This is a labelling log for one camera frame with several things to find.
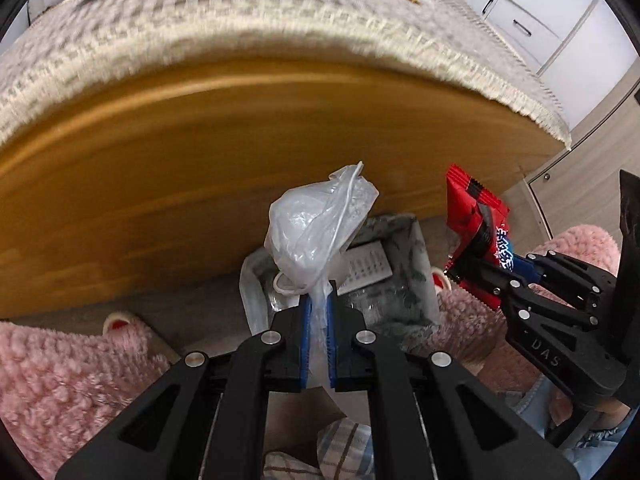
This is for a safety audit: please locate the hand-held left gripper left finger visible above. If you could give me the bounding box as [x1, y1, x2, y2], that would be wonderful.
[55, 292, 315, 480]

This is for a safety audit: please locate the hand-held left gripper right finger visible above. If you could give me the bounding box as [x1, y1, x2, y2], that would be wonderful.
[325, 292, 583, 480]

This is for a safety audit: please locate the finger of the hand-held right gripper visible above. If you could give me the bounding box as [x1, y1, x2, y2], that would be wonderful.
[514, 250, 621, 331]
[462, 255, 533, 326]

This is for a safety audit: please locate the red black snack packet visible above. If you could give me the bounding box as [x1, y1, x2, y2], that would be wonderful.
[444, 163, 512, 309]

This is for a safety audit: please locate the white milk carton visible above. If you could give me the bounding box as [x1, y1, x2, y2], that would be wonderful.
[336, 240, 392, 297]

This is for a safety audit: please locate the floral print trash bin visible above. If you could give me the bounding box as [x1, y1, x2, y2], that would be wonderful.
[239, 214, 443, 351]

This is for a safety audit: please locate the translucent white plastic bag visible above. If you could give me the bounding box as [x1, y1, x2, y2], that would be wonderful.
[264, 161, 380, 391]

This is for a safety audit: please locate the person's right hand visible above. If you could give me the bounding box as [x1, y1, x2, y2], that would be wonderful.
[597, 402, 637, 431]

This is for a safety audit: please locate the pink fluffy slipper right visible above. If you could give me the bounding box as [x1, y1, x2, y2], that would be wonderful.
[430, 225, 621, 396]

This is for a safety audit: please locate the pink fluffy slipper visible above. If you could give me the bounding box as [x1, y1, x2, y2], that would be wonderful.
[430, 225, 621, 396]
[0, 320, 173, 480]

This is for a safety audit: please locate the person's light blue jacket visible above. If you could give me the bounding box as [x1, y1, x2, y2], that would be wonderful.
[517, 375, 640, 456]

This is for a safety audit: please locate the white red slipper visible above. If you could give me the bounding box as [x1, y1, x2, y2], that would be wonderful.
[429, 267, 453, 293]
[102, 310, 143, 336]

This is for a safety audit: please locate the translucent white bin liner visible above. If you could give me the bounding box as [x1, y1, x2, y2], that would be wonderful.
[239, 252, 311, 333]

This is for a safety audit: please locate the grey wooden door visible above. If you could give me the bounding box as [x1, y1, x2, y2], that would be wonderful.
[525, 0, 640, 241]

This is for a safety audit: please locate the pink fluffy slipper left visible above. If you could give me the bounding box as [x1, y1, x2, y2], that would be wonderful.
[0, 320, 173, 480]

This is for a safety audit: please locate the white wardrobe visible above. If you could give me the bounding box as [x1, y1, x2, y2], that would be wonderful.
[370, 0, 601, 76]

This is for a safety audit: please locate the checkered lace-edged bedspread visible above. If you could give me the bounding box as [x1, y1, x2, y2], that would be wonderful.
[0, 0, 573, 148]

